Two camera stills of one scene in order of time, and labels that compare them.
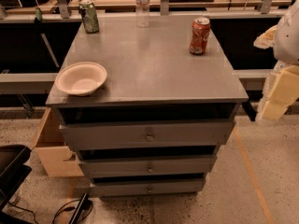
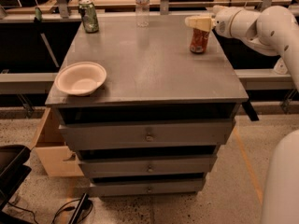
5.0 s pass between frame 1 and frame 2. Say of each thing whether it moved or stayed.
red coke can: stayed
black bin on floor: stayed
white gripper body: moved
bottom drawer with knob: stayed
